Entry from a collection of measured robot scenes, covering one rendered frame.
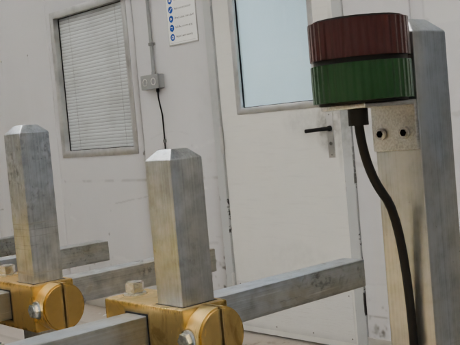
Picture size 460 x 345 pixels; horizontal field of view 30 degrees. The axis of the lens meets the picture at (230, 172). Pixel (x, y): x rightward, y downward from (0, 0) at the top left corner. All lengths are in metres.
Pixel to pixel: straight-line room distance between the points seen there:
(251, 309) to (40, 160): 0.28
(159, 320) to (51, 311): 0.20
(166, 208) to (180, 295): 0.07
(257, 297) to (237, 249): 3.85
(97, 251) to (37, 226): 0.40
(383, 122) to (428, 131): 0.03
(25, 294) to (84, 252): 0.38
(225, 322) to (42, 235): 0.28
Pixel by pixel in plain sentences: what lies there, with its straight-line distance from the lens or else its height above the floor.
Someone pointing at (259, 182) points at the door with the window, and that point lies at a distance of 4.49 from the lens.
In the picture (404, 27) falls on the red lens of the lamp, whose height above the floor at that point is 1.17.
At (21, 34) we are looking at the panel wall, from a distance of 6.42.
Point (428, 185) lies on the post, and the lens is 0.54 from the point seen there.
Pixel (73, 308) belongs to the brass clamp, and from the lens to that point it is 0.93.
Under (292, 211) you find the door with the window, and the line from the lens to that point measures 4.34.
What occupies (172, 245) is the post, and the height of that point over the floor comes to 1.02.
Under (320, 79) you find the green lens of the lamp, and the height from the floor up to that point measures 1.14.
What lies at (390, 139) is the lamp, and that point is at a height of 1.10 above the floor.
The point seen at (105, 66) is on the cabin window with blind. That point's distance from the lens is 5.59.
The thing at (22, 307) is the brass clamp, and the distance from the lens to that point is 0.95.
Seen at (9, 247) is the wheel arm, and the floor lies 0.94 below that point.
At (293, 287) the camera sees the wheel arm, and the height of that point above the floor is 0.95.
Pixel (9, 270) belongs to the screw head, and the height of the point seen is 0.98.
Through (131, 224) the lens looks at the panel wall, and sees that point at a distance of 5.43.
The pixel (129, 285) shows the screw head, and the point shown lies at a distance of 0.80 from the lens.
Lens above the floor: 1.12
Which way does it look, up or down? 3 degrees down
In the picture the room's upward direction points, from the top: 5 degrees counter-clockwise
